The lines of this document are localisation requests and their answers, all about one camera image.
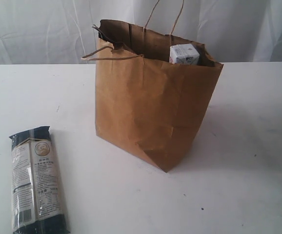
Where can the brown paper bag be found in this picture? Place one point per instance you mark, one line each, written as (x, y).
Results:
(144, 104)

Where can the small white milk carton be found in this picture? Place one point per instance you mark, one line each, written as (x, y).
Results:
(184, 54)

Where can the dark blue pasta packet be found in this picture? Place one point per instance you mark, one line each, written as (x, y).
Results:
(36, 201)

